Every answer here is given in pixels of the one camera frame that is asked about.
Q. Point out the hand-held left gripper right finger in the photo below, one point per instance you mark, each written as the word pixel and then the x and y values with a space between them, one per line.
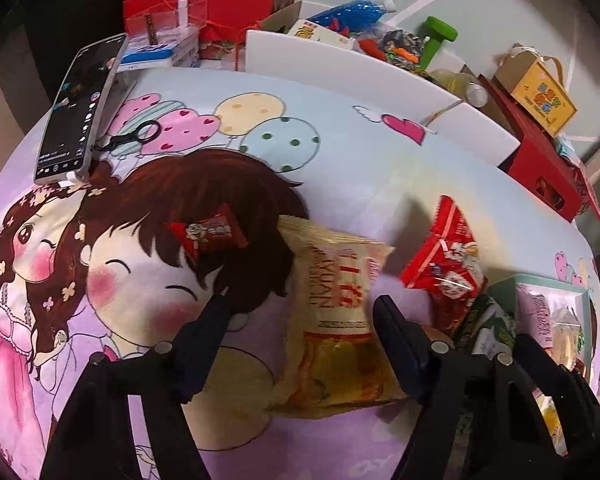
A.
pixel 405 355

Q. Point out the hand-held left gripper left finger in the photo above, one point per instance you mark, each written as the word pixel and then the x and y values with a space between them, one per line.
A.
pixel 205 345

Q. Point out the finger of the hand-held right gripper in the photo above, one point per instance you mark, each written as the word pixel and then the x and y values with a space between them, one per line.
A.
pixel 565 395

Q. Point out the cream yellow snack packet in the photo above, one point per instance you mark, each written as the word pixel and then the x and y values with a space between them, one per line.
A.
pixel 330 320

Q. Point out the green white snack packet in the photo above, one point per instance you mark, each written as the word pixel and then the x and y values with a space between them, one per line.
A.
pixel 490 327

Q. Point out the red snack packet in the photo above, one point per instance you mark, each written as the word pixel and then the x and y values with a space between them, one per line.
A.
pixel 445 265

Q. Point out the white tray with teal rim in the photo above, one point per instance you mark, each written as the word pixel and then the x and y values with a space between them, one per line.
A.
pixel 560 292

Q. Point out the small red candy packet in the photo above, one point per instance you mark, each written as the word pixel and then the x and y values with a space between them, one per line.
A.
pixel 207 232

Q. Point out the purple snack packet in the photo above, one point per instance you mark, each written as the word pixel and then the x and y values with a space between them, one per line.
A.
pixel 537 315

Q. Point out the cartoon printed blanket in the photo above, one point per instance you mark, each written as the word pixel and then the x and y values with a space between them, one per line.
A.
pixel 355 160

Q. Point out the red patterned bag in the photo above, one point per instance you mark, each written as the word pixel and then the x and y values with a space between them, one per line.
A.
pixel 590 192

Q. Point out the white charger plug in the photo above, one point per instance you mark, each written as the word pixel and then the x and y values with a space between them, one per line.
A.
pixel 72 179

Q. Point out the large red gift box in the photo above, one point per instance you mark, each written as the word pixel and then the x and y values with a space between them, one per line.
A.
pixel 540 160

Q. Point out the teal packet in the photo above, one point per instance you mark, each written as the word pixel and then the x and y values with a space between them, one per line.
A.
pixel 567 147

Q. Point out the brown twine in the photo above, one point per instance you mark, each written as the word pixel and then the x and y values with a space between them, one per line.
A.
pixel 442 110

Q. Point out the smartphone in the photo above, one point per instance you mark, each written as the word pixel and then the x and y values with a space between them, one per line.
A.
pixel 77 110

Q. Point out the clear plastic bottle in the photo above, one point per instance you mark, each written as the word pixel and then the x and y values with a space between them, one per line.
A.
pixel 460 85

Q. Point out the blue white box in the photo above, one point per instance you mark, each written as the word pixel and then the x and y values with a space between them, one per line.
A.
pixel 152 54

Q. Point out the white storage box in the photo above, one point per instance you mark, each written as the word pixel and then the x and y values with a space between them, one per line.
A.
pixel 330 65

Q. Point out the red orange toy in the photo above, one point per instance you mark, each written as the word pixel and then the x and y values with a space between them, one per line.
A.
pixel 371 49

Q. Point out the dark colourful snack bag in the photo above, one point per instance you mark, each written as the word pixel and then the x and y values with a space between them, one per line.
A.
pixel 402 45

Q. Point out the green dumbbell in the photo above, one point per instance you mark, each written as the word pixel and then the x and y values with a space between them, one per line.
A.
pixel 437 35

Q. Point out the clear plastic box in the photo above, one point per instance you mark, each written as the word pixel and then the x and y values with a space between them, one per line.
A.
pixel 167 17

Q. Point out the yellow white card box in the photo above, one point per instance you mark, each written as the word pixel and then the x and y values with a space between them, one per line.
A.
pixel 315 32

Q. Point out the flat red gift box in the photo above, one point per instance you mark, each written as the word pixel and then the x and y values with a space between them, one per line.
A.
pixel 240 2

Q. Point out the blue gel pouch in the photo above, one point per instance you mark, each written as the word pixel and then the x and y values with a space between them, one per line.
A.
pixel 352 12

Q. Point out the black cabinet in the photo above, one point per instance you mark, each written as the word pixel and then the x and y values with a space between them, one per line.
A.
pixel 55 10

